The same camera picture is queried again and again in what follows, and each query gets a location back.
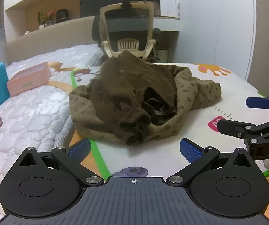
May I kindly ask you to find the brown polka dot garment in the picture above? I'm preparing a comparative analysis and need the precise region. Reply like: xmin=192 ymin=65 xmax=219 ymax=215
xmin=69 ymin=51 xmax=222 ymax=145

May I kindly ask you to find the white quilted mattress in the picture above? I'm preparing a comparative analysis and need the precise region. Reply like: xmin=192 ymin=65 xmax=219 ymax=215
xmin=0 ymin=44 xmax=104 ymax=220

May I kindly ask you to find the pink rectangular box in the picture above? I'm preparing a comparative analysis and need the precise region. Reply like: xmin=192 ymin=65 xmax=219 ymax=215
xmin=7 ymin=62 xmax=51 ymax=97

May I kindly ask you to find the white waste bin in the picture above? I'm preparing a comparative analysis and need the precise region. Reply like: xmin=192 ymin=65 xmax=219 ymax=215
xmin=154 ymin=49 xmax=168 ymax=63

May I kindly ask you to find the beige bed headboard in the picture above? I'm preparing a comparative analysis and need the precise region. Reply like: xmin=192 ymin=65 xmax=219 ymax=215
xmin=5 ymin=16 xmax=100 ymax=65

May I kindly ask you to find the white paper calendar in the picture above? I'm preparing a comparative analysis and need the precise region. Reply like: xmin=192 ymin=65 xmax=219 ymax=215
xmin=160 ymin=0 xmax=180 ymax=19

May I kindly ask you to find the potted plant on shelf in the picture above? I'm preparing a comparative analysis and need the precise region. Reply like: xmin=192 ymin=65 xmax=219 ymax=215
xmin=37 ymin=10 xmax=56 ymax=25

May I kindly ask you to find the beige mesh office chair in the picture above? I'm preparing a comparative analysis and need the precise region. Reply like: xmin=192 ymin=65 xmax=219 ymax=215
xmin=92 ymin=0 xmax=161 ymax=61

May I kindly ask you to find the dark jar on shelf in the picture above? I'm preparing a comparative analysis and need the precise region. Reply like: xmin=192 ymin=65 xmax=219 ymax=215
xmin=56 ymin=9 xmax=69 ymax=23

